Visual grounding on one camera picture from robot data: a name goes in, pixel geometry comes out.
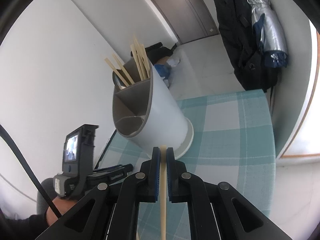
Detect black jacket hanging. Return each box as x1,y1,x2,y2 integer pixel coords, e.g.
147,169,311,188
214,0,278,92

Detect white grey utensil holder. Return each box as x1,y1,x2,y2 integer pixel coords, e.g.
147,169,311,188
112,67,194,159

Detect grey door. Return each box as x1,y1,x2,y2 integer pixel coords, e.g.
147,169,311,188
151,0,219,44

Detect wooden chopstick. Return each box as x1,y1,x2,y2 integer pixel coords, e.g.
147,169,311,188
104,57,129,87
139,44,150,79
133,35,149,80
130,44,144,80
112,53,135,85
159,145,167,240

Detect black clothes pile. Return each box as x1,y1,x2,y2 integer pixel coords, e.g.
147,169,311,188
145,42,173,64

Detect blue box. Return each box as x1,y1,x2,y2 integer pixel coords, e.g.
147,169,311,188
154,64,171,80

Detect white plastic bags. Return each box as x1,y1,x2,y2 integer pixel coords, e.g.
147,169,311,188
165,57,180,68

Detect metal spoon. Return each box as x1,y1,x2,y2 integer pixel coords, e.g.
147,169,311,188
112,72,126,90

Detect black cable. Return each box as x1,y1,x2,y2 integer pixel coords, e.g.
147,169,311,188
0,123,63,218

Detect silver blue folded umbrella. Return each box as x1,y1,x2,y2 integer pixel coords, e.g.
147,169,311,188
247,0,289,68

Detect person's left hand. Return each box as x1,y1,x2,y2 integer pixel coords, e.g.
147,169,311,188
46,197,78,226

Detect teal checked tablecloth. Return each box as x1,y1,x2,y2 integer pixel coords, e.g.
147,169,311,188
99,90,276,239

